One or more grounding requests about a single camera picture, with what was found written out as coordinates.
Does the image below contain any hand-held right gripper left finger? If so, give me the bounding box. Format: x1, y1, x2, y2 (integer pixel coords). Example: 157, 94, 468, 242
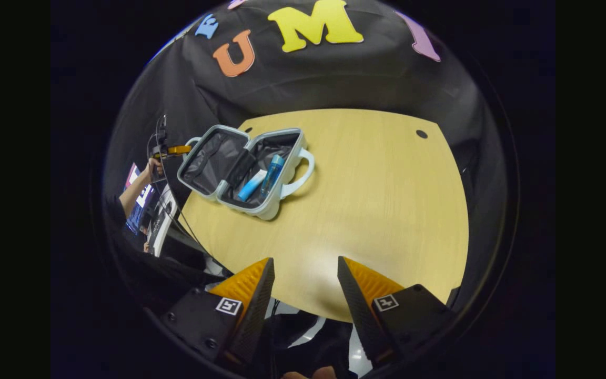
160, 257, 276, 369

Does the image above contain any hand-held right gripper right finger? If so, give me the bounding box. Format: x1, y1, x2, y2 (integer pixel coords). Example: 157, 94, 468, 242
337, 256, 457, 369

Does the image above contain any light blue suitcase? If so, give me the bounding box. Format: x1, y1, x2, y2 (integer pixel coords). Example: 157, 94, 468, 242
177, 124, 316, 221

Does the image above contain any clear blue squeeze tube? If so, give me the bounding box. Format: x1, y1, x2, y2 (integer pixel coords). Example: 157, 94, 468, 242
236, 169, 268, 203

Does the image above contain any blue capped bottle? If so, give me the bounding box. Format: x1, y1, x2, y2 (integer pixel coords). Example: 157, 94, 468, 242
259, 154, 286, 200

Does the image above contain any white printed board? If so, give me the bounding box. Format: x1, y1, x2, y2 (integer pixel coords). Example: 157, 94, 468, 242
147, 184, 179, 258

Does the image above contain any black cable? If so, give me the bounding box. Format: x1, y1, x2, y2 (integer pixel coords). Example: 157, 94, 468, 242
148, 115, 233, 277

